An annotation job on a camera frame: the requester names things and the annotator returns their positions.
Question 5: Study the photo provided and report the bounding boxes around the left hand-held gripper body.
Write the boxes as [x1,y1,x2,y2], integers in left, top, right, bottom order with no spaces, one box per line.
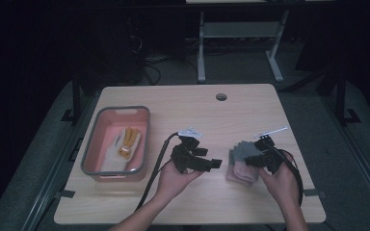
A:
[171,127,212,175]

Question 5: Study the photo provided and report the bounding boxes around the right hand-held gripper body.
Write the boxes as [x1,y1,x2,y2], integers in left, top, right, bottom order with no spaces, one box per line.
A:
[253,126,289,175]

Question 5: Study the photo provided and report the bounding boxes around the grey glove with pink cuff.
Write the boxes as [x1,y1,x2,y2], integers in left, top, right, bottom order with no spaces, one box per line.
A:
[231,140,266,183]
[225,149,261,188]

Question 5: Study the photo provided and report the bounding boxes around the beige glove with bear patch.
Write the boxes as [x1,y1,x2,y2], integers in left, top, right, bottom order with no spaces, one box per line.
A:
[110,126,143,172]

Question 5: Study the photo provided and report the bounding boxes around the pink basin with grey rim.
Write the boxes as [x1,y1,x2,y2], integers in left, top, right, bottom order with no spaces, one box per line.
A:
[80,105,151,183]

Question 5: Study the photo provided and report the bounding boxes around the person's left hand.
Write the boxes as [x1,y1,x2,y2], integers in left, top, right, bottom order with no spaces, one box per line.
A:
[154,159,205,204]

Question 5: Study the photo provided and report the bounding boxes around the person's right hand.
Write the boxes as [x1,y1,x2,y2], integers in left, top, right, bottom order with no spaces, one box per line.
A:
[258,152,302,210]

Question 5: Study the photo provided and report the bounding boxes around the black metal stand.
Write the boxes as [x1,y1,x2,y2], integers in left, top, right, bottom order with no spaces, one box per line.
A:
[332,65,362,125]
[61,68,86,123]

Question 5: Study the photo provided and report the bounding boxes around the right hand-held gripper black cable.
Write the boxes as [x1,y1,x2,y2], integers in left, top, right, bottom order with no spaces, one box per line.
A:
[277,148,304,207]

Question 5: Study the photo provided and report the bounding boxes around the hand-held gripper black cable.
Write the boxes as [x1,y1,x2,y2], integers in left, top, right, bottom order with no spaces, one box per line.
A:
[277,148,304,207]
[135,131,181,212]

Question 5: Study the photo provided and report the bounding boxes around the left hand-held gripper black cable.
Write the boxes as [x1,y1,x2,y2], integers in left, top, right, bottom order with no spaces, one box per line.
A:
[135,131,181,212]

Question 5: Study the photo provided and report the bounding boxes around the dark table strap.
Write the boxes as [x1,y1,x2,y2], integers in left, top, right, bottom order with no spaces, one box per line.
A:
[54,189,77,200]
[303,189,328,199]

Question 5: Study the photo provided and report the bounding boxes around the bundle of floor cables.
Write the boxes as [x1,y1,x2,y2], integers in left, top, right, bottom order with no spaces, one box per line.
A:
[139,37,203,85]

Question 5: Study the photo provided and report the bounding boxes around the grey metal desk frame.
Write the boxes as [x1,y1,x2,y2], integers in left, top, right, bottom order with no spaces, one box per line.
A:
[197,9,291,83]

